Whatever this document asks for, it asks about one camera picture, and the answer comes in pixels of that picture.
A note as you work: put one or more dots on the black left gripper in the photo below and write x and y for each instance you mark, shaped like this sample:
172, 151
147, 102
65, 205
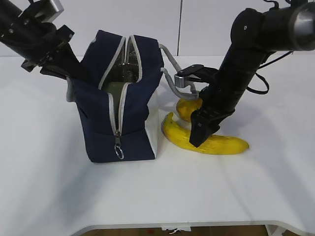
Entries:
42, 44

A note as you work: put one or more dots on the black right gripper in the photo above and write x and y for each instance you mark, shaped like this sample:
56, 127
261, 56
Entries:
219, 100

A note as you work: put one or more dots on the yellow banana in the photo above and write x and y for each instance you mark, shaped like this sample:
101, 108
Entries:
214, 145

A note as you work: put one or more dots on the yellow pear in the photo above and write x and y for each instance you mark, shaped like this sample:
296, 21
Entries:
186, 107

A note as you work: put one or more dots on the green lid food container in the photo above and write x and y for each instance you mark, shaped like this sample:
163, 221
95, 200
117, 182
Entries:
118, 76

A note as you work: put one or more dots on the navy blue lunch bag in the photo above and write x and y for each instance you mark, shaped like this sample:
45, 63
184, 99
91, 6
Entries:
123, 128

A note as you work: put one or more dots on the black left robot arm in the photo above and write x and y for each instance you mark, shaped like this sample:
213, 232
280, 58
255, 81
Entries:
32, 34

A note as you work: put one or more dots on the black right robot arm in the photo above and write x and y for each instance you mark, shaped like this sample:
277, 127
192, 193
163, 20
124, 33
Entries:
255, 36

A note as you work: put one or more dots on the white paper under table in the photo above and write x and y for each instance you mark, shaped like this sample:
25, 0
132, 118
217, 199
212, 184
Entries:
174, 229

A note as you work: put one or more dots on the white table leg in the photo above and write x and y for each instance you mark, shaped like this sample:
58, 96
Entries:
273, 230

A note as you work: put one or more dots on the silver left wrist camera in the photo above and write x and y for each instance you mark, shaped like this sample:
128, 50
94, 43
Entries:
47, 10

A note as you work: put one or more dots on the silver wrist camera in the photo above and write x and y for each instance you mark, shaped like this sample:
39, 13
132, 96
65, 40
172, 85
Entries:
187, 76
47, 10

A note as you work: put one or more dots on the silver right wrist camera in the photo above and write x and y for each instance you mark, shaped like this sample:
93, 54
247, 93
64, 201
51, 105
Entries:
187, 76

